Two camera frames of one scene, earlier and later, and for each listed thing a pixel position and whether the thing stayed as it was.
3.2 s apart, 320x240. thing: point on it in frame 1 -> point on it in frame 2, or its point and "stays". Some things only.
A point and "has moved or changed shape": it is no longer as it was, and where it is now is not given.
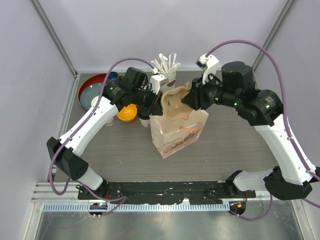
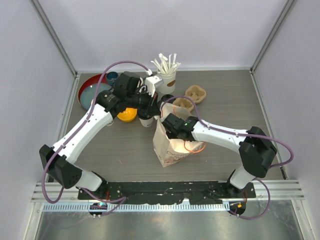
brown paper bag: [169, 136] has moved or changed shape
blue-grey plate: [88, 93] stays
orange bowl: [128, 113] stays
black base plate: [153, 192] stays
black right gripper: [196, 98] -> [170, 134]
